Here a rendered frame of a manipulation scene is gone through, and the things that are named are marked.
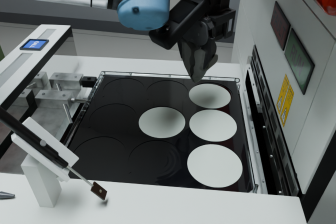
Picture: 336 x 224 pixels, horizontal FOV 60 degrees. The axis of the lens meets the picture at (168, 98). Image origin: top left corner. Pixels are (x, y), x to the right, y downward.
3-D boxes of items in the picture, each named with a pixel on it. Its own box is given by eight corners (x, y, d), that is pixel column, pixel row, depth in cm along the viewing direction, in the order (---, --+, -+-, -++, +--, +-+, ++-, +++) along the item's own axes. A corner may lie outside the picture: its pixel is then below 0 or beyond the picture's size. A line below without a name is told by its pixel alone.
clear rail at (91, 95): (106, 74, 79) (105, 69, 79) (48, 192, 50) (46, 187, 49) (101, 74, 80) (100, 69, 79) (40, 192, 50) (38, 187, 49)
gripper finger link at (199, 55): (220, 79, 63) (225, 40, 58) (202, 90, 60) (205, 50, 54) (209, 73, 65) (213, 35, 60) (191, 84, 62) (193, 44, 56)
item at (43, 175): (88, 188, 41) (69, 117, 33) (79, 213, 38) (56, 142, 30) (47, 185, 42) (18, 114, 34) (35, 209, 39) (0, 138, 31)
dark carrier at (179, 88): (235, 82, 75) (236, 80, 75) (254, 199, 48) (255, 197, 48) (105, 76, 78) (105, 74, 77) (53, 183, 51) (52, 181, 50)
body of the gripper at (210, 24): (233, 39, 58) (242, -24, 51) (204, 53, 54) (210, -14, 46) (204, 27, 63) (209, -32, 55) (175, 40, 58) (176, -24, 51)
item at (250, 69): (248, 85, 83) (254, 55, 77) (281, 236, 48) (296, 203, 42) (241, 84, 83) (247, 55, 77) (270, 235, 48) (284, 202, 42)
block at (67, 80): (85, 82, 78) (83, 72, 76) (81, 89, 75) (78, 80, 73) (56, 80, 79) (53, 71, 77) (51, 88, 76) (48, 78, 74)
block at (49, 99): (74, 100, 72) (72, 90, 70) (69, 109, 69) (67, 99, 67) (43, 98, 72) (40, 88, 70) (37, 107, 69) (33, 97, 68)
